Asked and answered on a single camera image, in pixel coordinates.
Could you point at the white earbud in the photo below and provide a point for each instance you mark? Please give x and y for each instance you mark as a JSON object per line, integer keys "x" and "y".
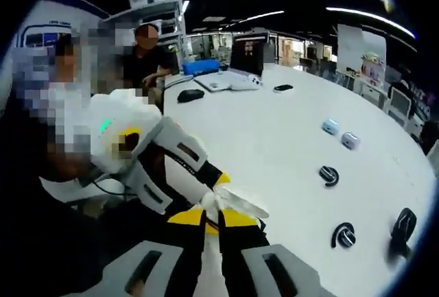
{"x": 209, "y": 199}

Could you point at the purple earbud case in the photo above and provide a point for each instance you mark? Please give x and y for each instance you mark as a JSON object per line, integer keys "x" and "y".
{"x": 350, "y": 140}

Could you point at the silver laptop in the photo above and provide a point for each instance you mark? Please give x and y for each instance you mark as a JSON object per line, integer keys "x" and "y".
{"x": 248, "y": 53}

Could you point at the display shelf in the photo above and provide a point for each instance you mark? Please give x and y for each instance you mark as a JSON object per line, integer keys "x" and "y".
{"x": 372, "y": 67}

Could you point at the blue earbud case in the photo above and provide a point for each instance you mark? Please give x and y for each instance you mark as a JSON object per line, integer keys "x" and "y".
{"x": 330, "y": 125}

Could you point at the plain black earbud case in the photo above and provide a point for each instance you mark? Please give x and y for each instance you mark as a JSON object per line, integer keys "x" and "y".
{"x": 404, "y": 228}

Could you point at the blue white wall display board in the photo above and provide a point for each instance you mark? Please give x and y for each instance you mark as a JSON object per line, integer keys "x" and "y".
{"x": 44, "y": 19}

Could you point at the small black device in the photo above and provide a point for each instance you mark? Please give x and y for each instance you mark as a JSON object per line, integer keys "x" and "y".
{"x": 283, "y": 88}

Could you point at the black ear-hook earbud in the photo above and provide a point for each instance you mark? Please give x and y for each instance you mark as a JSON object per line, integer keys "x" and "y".
{"x": 344, "y": 237}
{"x": 328, "y": 173}

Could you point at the ceiling light strip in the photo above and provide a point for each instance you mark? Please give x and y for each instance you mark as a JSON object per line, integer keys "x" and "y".
{"x": 377, "y": 16}
{"x": 255, "y": 17}

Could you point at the white table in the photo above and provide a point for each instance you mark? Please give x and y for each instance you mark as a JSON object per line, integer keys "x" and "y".
{"x": 274, "y": 132}

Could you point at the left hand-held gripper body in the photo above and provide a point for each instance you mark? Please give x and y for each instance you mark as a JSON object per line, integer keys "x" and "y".
{"x": 137, "y": 115}

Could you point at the black computer mouse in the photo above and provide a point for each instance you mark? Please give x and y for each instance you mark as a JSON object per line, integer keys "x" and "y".
{"x": 190, "y": 95}

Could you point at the blue plastic crate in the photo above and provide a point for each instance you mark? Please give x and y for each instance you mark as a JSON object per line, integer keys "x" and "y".
{"x": 200, "y": 67}

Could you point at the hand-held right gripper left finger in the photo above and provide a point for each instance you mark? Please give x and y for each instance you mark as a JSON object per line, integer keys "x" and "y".
{"x": 178, "y": 245}

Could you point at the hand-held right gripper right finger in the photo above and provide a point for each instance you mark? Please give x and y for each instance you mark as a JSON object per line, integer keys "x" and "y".
{"x": 243, "y": 245}

